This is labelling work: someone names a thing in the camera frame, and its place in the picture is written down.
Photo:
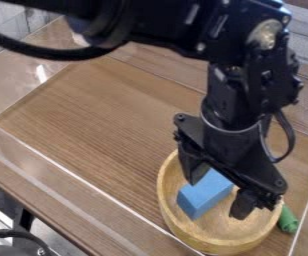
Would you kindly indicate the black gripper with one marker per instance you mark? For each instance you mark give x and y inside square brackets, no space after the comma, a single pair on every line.
[237,153]

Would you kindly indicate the blue rectangular block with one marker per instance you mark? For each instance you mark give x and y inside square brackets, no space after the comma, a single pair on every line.
[196,199]

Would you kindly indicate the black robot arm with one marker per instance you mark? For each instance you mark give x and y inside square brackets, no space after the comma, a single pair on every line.
[241,37]

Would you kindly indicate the brown wooden bowl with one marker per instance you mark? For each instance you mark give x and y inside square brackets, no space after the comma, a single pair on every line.
[215,234]

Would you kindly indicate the small green object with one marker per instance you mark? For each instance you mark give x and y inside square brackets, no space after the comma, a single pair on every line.
[288,221]

